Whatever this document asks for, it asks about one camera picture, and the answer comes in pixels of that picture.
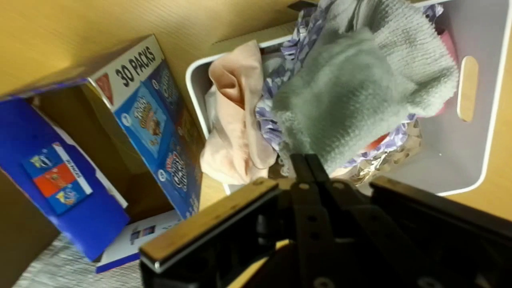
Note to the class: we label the gray cloth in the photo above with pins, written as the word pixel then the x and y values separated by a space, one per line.
pixel 368 84

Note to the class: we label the white packing paper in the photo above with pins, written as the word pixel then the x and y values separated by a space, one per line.
pixel 63 265

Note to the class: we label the white plastic basket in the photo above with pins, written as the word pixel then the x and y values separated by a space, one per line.
pixel 456 144

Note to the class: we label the peach cloth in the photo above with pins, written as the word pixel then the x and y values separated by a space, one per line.
pixel 236 150

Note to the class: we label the pink cloth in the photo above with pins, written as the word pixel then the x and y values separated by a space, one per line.
pixel 444 33

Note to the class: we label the purple patterned cloth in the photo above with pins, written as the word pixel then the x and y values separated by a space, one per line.
pixel 277 105

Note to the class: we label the brown cardboard box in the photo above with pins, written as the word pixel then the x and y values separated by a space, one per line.
pixel 24 232

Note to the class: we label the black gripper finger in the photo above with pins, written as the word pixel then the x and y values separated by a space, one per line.
pixel 314 235

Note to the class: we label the blue snack box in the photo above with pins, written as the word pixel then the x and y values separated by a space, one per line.
pixel 104 150

